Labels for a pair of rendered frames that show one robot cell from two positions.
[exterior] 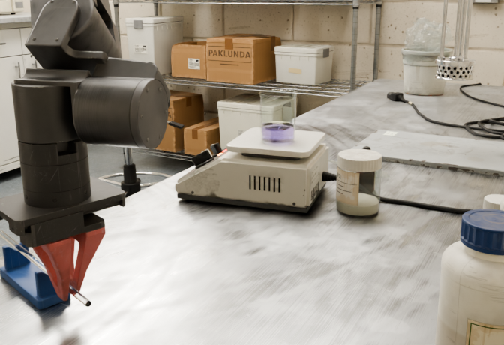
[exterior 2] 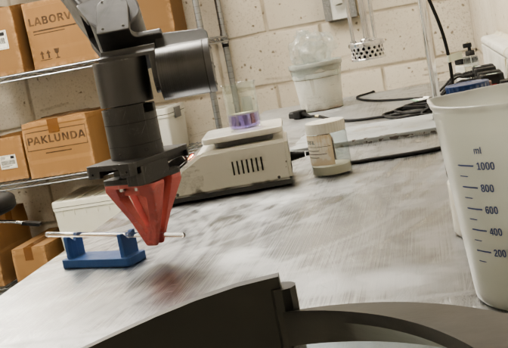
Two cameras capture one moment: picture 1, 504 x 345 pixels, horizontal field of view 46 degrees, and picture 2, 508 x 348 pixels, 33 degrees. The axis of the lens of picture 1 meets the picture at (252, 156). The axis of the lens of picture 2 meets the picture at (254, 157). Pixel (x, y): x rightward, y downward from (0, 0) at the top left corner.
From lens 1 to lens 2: 0.52 m
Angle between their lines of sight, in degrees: 17
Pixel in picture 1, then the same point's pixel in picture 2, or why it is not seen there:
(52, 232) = (153, 172)
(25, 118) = (116, 85)
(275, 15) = not seen: hidden behind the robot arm
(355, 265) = (359, 191)
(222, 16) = (28, 97)
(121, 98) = (193, 52)
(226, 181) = (210, 173)
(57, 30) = (119, 19)
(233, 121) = (78, 222)
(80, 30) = (135, 17)
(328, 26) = not seen: hidden behind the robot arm
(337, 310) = (367, 207)
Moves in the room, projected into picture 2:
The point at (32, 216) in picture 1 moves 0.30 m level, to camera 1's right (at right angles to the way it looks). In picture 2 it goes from (138, 160) to (401, 102)
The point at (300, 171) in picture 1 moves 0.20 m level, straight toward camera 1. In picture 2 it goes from (278, 144) to (317, 158)
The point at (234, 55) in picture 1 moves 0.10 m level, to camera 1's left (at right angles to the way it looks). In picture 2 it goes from (63, 138) to (38, 142)
